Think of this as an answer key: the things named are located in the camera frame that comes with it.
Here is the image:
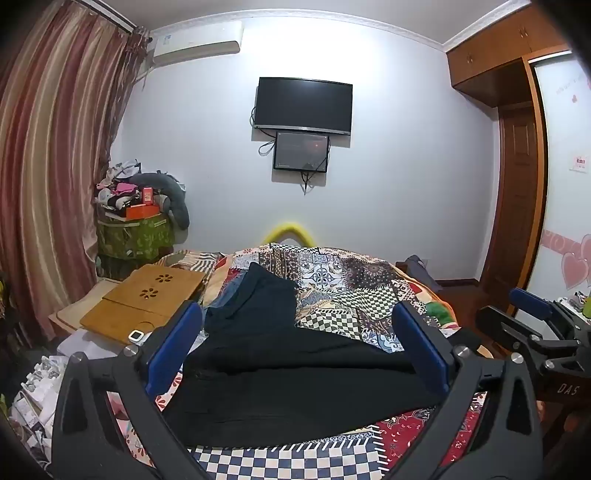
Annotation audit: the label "striped pillow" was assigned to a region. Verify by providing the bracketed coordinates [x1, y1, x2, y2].
[166, 250, 228, 278]

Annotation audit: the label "wooden lap desk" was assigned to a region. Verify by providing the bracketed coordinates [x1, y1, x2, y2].
[79, 264, 207, 346]

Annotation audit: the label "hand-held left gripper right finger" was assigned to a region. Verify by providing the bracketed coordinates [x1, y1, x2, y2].
[388, 300, 544, 480]

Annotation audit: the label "green fabric storage box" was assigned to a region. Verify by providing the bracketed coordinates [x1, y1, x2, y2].
[96, 213, 176, 260]

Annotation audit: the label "white air conditioner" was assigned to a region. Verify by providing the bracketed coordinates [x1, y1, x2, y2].
[150, 21, 245, 68]

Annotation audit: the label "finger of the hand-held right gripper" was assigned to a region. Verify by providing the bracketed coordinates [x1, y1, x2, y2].
[508, 287, 583, 344]
[475, 305, 546, 365]

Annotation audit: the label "wooden overhead cabinet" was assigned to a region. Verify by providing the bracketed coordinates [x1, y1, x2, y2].
[445, 4, 573, 109]

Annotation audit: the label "patchwork quilt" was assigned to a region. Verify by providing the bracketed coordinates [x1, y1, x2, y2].
[106, 242, 490, 480]

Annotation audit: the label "wall television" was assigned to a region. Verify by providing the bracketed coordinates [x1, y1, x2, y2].
[254, 77, 353, 137]

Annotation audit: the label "black television cable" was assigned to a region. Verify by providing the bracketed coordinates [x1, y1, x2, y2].
[250, 106, 278, 158]

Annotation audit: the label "pile of clothes on box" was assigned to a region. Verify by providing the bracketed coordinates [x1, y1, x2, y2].
[129, 172, 191, 230]

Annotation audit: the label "dark teal folded pants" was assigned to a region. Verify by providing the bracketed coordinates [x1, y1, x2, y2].
[203, 262, 301, 342]

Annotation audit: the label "striped red curtain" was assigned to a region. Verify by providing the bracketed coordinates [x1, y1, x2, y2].
[0, 0, 153, 342]

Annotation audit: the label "blue jeans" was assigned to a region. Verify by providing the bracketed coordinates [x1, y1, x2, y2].
[209, 271, 246, 308]

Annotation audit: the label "black pants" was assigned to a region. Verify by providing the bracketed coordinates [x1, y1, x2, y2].
[164, 318, 483, 448]

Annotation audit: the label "yellow foam guard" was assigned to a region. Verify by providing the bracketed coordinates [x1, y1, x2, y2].
[263, 222, 315, 247]

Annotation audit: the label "white wardrobe door with hearts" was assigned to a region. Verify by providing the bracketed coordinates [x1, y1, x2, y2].
[526, 55, 591, 305]

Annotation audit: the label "orange box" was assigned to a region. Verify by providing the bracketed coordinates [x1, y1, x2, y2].
[126, 203, 162, 220]

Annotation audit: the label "light wooden bedside table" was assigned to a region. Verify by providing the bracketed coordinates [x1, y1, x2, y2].
[48, 277, 116, 340]

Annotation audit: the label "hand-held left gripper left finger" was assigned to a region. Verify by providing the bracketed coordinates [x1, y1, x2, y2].
[51, 300, 207, 480]

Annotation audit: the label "black monitor cable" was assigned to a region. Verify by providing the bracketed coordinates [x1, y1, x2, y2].
[301, 159, 324, 195]

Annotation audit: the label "pile of white papers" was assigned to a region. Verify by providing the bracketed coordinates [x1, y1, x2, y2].
[9, 342, 70, 467]

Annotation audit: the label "small wall monitor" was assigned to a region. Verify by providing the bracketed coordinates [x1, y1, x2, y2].
[272, 131, 331, 174]

